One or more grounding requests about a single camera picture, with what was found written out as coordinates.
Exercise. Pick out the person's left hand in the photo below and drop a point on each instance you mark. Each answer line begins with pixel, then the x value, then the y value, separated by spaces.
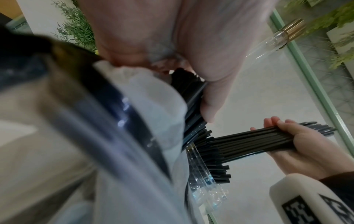
pixel 199 32

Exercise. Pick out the person's right hand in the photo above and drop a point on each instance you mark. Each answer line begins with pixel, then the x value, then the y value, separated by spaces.
pixel 312 153

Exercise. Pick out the bunch of black straws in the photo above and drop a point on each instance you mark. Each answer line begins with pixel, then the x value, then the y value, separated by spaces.
pixel 249 143

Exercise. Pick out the bagged black straws bundle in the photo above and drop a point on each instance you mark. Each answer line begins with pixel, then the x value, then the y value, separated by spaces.
pixel 193 118

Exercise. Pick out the clear plastic straw bag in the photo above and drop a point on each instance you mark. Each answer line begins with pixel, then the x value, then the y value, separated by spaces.
pixel 119 142

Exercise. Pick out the white wrist tracker with marker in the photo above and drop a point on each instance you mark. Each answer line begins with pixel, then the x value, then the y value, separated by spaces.
pixel 298 196

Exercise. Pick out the glass bottle with gold cap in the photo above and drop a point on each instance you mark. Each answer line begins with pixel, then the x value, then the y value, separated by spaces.
pixel 279 37

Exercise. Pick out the green leafy plant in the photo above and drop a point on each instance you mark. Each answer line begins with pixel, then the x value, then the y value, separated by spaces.
pixel 74 28

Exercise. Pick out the green fern plant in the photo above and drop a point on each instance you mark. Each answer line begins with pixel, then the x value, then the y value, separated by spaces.
pixel 332 19

